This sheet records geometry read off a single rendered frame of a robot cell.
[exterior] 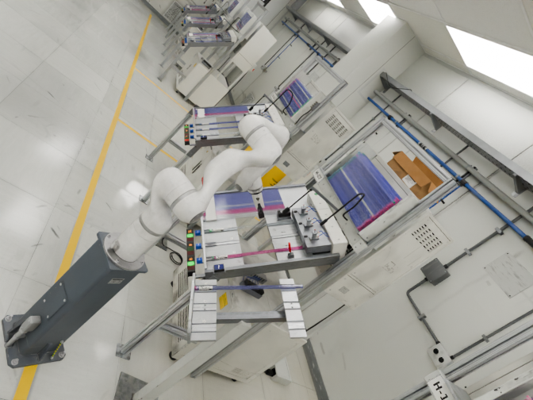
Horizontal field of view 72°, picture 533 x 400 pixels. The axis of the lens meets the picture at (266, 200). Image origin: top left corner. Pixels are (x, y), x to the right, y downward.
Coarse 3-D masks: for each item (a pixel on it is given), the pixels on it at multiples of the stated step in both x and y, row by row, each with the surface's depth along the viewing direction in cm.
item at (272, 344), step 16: (240, 240) 262; (256, 256) 264; (176, 272) 269; (272, 272) 267; (176, 288) 257; (224, 304) 210; (240, 304) 207; (256, 304) 220; (272, 304) 235; (176, 320) 236; (256, 336) 223; (272, 336) 226; (288, 336) 229; (176, 352) 218; (240, 352) 230; (256, 352) 233; (272, 352) 237; (288, 352) 240; (224, 368) 237; (240, 368) 241; (256, 368) 245
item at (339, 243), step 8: (312, 192) 228; (320, 192) 229; (312, 200) 222; (320, 200) 222; (320, 208) 215; (328, 208) 216; (320, 216) 209; (328, 216) 209; (328, 224) 204; (336, 224) 204; (328, 232) 198; (336, 232) 198; (336, 240) 193; (344, 240) 193; (336, 248) 193; (344, 248) 194
